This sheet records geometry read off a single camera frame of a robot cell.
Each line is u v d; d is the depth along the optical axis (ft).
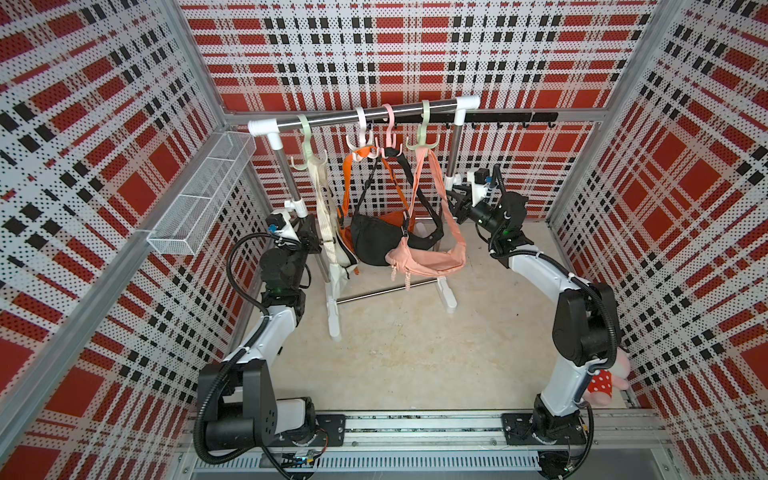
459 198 2.43
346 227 2.70
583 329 1.62
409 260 2.59
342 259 2.98
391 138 2.21
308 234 2.34
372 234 2.75
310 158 2.07
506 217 2.13
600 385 2.46
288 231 2.18
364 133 2.10
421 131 2.18
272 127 1.81
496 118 2.96
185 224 2.99
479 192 2.36
